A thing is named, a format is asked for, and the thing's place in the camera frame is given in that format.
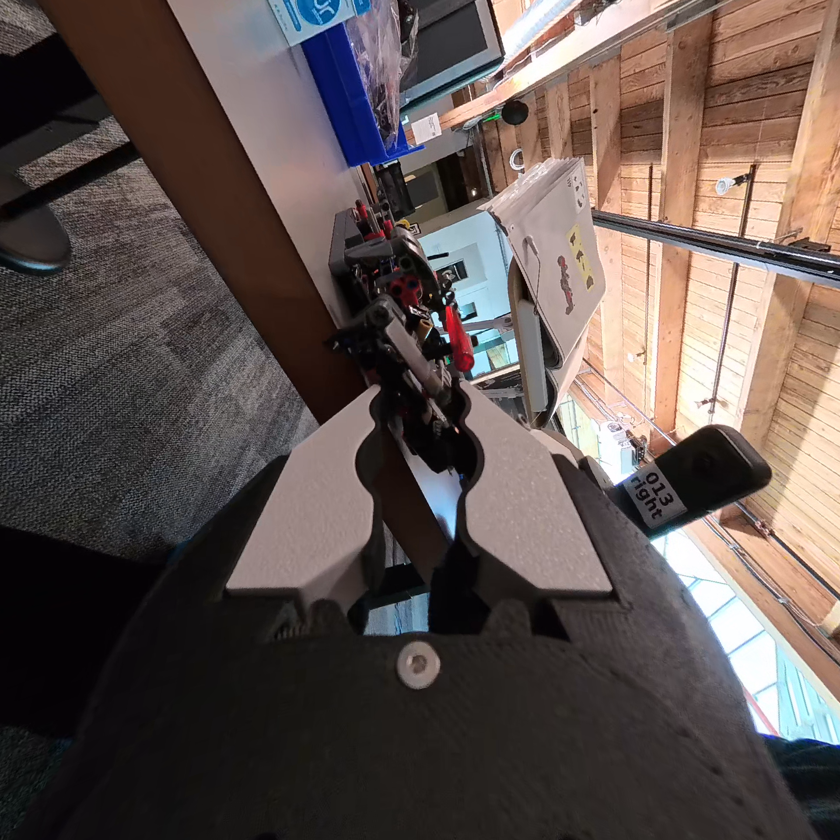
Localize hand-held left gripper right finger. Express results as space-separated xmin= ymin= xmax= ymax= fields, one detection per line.
xmin=455 ymin=381 xmax=615 ymax=601

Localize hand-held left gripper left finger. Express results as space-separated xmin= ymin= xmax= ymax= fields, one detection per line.
xmin=225 ymin=385 xmax=389 ymax=608

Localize grey lego bumper assembly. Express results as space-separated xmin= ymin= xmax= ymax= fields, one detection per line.
xmin=325 ymin=289 xmax=478 ymax=476

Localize lego instruction booklet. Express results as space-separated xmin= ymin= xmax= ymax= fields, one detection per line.
xmin=481 ymin=156 xmax=608 ymax=363

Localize black overhead pole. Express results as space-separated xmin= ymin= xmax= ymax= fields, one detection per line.
xmin=591 ymin=209 xmax=840 ymax=286

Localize blue storage bin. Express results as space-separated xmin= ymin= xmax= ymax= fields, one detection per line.
xmin=302 ymin=23 xmax=426 ymax=168

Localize clear plastic parts bags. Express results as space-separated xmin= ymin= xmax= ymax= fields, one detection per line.
xmin=346 ymin=0 xmax=421 ymax=151

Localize grey framed monitor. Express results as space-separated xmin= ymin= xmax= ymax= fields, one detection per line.
xmin=399 ymin=0 xmax=506 ymax=111

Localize blue and white gum box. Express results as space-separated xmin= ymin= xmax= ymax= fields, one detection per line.
xmin=268 ymin=0 xmax=372 ymax=48

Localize black desk frame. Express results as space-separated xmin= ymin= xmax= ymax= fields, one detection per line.
xmin=0 ymin=39 xmax=142 ymax=221

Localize silver ventilation duct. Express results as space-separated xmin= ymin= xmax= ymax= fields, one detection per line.
xmin=502 ymin=0 xmax=595 ymax=63

